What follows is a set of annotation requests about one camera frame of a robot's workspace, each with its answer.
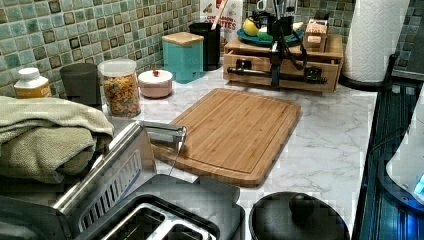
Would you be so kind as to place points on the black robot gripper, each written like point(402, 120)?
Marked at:
point(276, 59)

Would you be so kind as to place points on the bamboo wooden drawer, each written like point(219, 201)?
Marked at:
point(317, 76)

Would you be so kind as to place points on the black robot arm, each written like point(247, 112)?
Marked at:
point(279, 24)

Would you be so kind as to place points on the bamboo drawer organizer cabinet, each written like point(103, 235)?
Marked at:
point(333, 51)

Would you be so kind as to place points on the teal blue plate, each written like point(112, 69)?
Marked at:
point(255, 40)

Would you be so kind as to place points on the small wooden tray box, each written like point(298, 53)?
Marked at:
point(315, 35)

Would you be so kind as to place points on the cinnamon cereal box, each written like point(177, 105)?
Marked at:
point(231, 18)

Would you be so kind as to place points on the black utensil holder cup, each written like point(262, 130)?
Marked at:
point(211, 43)

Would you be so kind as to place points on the teal canister with bamboo lid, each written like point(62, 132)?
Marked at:
point(183, 56)

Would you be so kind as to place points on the large bamboo cutting board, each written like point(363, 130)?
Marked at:
point(233, 136)

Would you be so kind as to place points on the white paper towel roll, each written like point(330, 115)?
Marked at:
point(373, 36)

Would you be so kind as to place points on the black paper towel holder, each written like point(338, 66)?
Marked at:
point(371, 86)

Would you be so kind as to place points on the pink ceramic bowl with lid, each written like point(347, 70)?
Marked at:
point(155, 83)

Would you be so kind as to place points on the clear jar of colourful cereal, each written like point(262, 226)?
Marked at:
point(120, 87)

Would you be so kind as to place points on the black coffee grinder with lid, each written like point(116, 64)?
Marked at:
point(295, 216)

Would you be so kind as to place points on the dark grey cylindrical canister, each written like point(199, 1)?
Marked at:
point(82, 84)

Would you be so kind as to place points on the black silver toaster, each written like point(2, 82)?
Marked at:
point(162, 208)

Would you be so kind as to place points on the white lidded supplement bottle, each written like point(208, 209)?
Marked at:
point(31, 84)

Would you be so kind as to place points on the green folded towel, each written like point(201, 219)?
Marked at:
point(47, 139)

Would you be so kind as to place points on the wooden utensil handle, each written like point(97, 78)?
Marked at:
point(219, 14)

